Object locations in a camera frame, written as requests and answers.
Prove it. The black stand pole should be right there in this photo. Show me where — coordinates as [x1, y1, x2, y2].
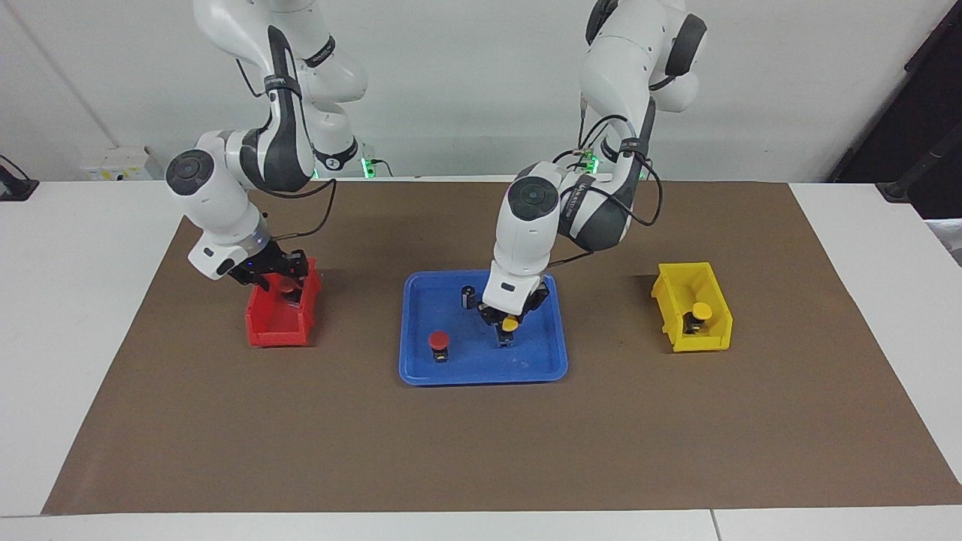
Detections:
[878, 124, 962, 204]

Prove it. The yellow plastic bin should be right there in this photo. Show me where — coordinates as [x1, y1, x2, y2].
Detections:
[650, 261, 734, 354]

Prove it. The grey plastic cover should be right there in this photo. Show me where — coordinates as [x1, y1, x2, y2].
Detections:
[926, 218, 962, 265]

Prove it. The red plastic bin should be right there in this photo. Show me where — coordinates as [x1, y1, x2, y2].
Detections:
[245, 258, 324, 348]

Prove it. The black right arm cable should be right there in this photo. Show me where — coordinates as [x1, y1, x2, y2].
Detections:
[237, 56, 337, 256]

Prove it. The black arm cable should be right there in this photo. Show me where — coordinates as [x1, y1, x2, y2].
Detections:
[552, 98, 664, 267]
[237, 56, 337, 256]

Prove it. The blue plastic tray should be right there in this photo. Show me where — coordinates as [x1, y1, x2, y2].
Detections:
[398, 268, 569, 387]

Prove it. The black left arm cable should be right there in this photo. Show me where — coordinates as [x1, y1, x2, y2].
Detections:
[552, 98, 664, 267]

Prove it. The beige box with yellow labels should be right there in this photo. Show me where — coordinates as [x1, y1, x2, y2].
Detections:
[81, 147, 165, 181]

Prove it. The brown paper mat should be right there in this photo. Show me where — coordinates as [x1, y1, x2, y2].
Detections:
[41, 180, 962, 515]

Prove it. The black table clamp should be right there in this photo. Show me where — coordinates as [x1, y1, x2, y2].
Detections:
[0, 154, 40, 202]

